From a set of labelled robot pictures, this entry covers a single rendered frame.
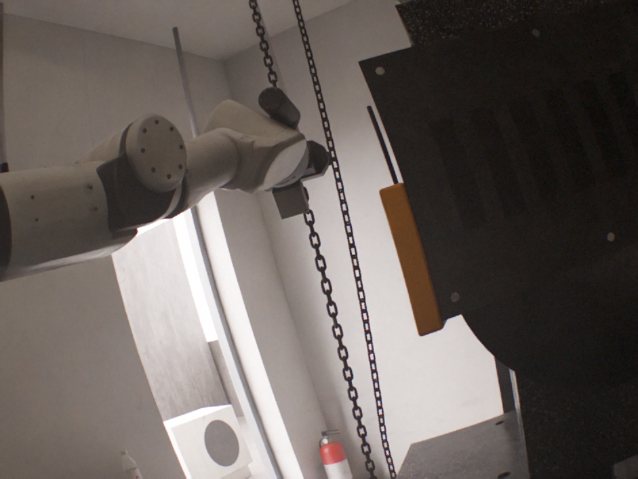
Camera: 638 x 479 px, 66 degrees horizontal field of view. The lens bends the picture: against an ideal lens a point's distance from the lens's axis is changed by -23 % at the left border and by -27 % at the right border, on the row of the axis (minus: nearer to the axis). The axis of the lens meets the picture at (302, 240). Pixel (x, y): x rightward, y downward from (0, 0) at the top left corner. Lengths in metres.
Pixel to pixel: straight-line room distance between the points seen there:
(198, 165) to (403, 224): 0.21
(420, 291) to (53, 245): 0.38
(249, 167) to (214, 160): 0.06
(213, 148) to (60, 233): 0.26
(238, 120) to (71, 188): 0.34
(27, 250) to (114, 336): 2.05
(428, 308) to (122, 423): 1.90
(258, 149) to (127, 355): 1.89
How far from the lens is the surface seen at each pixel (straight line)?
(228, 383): 8.57
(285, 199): 0.95
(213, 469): 4.55
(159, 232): 8.32
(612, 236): 0.66
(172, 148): 0.56
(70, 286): 2.38
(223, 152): 0.68
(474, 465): 0.99
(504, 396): 1.40
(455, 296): 0.63
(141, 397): 2.52
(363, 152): 3.40
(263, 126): 0.77
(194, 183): 0.62
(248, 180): 0.72
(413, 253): 0.65
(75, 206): 0.49
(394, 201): 0.65
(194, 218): 3.37
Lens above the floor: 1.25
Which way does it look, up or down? 6 degrees up
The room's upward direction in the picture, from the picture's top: 16 degrees counter-clockwise
